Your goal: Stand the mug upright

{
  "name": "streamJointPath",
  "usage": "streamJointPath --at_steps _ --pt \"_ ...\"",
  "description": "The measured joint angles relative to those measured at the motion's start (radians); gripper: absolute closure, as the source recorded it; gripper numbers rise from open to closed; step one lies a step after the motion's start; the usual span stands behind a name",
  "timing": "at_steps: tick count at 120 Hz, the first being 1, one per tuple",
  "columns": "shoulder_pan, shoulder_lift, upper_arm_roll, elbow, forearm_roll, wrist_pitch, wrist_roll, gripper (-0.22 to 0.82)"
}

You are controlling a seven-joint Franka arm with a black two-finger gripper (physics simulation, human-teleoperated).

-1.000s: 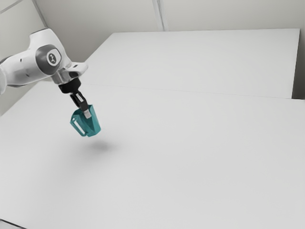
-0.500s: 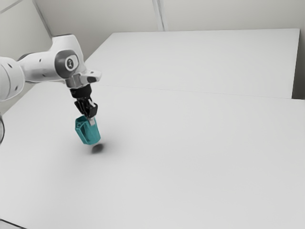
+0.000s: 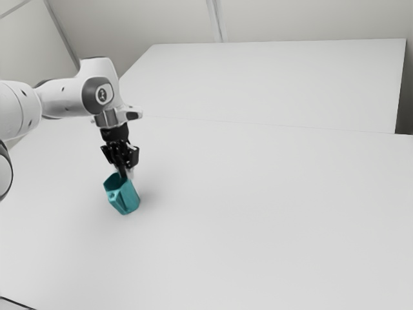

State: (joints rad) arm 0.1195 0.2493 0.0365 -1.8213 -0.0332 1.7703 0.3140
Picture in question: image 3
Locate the teal faceted mug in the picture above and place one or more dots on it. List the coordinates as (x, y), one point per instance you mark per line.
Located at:
(123, 197)

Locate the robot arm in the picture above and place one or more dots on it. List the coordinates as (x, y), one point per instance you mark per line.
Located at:
(51, 93)

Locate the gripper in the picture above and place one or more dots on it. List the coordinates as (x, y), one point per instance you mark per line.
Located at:
(117, 147)

